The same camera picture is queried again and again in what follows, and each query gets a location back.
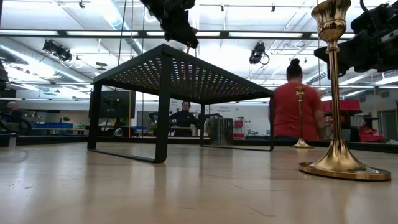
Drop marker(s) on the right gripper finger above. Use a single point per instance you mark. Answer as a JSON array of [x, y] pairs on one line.
[[348, 49]]

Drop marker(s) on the short gold candlestick holder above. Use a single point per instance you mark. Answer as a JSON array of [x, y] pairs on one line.
[[337, 155]]

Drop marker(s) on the tall gold candlestick holder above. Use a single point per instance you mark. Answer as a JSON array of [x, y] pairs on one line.
[[301, 144]]

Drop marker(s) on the black hanging camera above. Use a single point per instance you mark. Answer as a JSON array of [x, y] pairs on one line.
[[257, 53], [62, 53]]

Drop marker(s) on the black shelf with red bins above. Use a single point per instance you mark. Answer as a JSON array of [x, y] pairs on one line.
[[348, 105]]

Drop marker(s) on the person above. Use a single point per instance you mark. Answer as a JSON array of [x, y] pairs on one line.
[[184, 119], [289, 109], [13, 106]]

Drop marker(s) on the white shelf with red bins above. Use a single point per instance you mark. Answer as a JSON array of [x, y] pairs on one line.
[[238, 123]]

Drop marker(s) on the black perforated metal shelf riser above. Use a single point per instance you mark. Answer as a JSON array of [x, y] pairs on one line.
[[163, 109]]

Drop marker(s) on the silver lidded tin with twine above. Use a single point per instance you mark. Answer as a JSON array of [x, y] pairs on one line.
[[220, 132]]

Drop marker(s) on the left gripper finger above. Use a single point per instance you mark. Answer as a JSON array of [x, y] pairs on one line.
[[178, 31]]

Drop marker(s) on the blue storage bin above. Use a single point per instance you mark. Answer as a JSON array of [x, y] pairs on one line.
[[53, 125]]

